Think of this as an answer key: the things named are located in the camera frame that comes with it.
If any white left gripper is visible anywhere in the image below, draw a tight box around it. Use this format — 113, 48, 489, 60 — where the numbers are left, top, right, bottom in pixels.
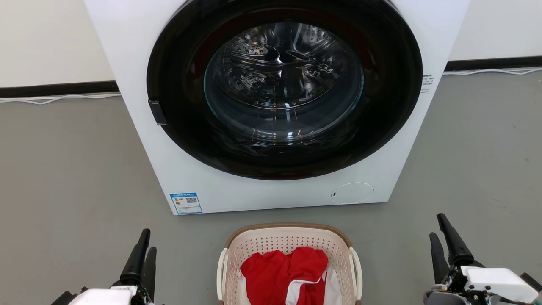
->
68, 229, 158, 305

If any blue energy label sticker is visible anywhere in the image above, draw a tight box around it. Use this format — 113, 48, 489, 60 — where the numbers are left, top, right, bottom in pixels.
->
170, 193, 203, 215

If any white front-load washing machine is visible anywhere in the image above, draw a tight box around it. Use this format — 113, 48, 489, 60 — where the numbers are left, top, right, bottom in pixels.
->
83, 0, 471, 216

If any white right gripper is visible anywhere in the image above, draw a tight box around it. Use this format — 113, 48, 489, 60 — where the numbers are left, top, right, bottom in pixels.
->
425, 213, 539, 305

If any black washer door handle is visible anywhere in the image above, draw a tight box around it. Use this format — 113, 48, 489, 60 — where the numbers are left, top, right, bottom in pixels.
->
148, 100, 168, 126

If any round white filter cover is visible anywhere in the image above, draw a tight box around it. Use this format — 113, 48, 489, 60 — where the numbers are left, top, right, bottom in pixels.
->
331, 183, 374, 204

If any black wall baseboard strip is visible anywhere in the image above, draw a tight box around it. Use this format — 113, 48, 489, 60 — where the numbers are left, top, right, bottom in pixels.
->
0, 80, 120, 99
445, 56, 542, 72

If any cream perforated plastic laundry basket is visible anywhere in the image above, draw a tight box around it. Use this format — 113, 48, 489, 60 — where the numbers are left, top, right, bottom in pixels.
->
216, 223, 363, 305

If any white floor cable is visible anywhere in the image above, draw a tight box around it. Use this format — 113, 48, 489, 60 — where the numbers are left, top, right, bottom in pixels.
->
442, 67, 542, 76
0, 92, 122, 105

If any red garment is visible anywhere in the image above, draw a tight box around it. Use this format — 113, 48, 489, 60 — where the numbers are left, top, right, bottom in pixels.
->
240, 247, 329, 305

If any black round washer door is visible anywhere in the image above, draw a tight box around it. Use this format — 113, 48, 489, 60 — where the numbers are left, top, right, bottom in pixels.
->
146, 0, 423, 181

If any white garment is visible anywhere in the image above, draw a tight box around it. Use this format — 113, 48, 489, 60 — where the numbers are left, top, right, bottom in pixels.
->
238, 268, 343, 305

